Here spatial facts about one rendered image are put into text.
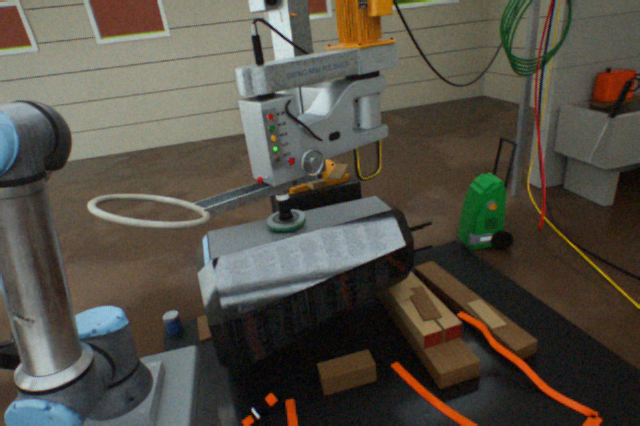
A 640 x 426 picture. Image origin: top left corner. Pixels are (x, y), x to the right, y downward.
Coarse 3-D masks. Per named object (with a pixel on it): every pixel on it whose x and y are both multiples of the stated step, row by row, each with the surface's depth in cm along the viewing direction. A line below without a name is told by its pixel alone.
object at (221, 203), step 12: (300, 180) 215; (312, 180) 220; (228, 192) 202; (240, 192) 206; (252, 192) 198; (264, 192) 202; (276, 192) 207; (204, 204) 195; (216, 204) 188; (228, 204) 191; (240, 204) 195
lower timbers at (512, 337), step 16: (416, 272) 296; (432, 272) 288; (432, 288) 280; (448, 288) 270; (464, 288) 268; (384, 304) 272; (448, 304) 266; (464, 304) 254; (400, 320) 247; (464, 320) 253; (480, 320) 239; (496, 336) 228; (512, 336) 225; (528, 336) 224; (416, 352) 232; (432, 352) 219; (448, 352) 218; (464, 352) 217; (512, 352) 219; (528, 352) 222; (432, 368) 214; (448, 368) 208; (464, 368) 209; (448, 384) 211
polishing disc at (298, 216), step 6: (294, 210) 230; (270, 216) 226; (276, 216) 226; (294, 216) 223; (300, 216) 222; (270, 222) 220; (276, 222) 219; (282, 222) 218; (288, 222) 217; (294, 222) 216; (300, 222) 217
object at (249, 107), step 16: (288, 96) 191; (240, 112) 199; (256, 112) 187; (256, 128) 193; (288, 128) 195; (256, 144) 198; (288, 144) 198; (256, 160) 204; (256, 176) 211; (272, 176) 198; (288, 176) 203
